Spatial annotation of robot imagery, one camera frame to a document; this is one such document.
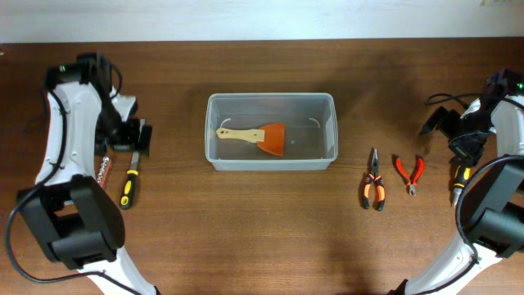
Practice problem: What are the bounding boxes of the clear plastic container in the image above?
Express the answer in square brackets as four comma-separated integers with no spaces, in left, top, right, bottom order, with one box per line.
[205,93,338,171]

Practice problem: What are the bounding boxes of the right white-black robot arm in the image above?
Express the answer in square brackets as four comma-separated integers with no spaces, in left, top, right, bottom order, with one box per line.
[392,69,523,294]

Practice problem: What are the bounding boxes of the metal file yellow-black handle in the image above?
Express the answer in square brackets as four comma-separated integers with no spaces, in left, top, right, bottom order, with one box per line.
[119,118,147,211]

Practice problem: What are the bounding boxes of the stubby yellow-black screwdriver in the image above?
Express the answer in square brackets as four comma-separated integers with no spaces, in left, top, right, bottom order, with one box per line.
[451,166,471,207]

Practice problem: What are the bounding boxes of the orange socket rail with sockets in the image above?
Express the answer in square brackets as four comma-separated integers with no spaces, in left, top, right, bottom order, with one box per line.
[96,157,112,188]

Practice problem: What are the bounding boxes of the orange scraper wooden handle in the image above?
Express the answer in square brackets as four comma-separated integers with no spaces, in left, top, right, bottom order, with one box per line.
[215,123,286,157]

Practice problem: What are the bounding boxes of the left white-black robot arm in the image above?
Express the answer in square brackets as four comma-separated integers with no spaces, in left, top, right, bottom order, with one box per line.
[7,52,159,294]

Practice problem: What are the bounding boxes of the needle-nose pliers orange-black handles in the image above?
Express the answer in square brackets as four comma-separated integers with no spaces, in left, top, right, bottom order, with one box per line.
[360,148,386,211]

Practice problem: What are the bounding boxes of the small red cutting pliers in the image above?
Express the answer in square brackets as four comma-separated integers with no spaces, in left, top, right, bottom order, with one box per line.
[394,156,425,196]

